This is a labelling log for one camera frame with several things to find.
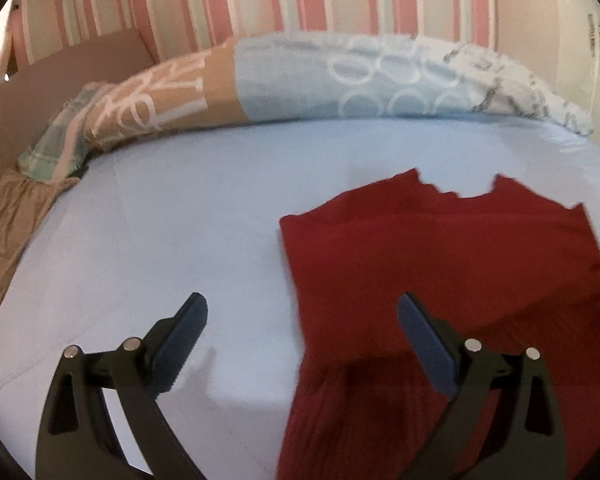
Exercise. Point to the light blue quilted bedspread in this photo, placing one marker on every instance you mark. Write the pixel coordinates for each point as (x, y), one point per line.
(151, 223)

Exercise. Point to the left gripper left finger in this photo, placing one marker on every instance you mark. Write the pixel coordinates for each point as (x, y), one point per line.
(76, 439)

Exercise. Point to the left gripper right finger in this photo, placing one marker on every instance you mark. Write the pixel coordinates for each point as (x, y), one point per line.
(502, 420)

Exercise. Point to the blue and tan patterned duvet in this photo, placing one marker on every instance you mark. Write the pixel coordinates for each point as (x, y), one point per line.
(323, 75)

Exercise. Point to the plaid pastel pillow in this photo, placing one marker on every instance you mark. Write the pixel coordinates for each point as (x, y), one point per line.
(61, 150)

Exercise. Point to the dark red knit garment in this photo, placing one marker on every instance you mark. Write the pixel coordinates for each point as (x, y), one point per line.
(509, 268)

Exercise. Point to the white wardrobe with floral decals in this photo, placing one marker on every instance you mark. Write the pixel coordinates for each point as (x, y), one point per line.
(578, 66)

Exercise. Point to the brown upholstered headboard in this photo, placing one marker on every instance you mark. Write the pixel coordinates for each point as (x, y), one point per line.
(35, 94)

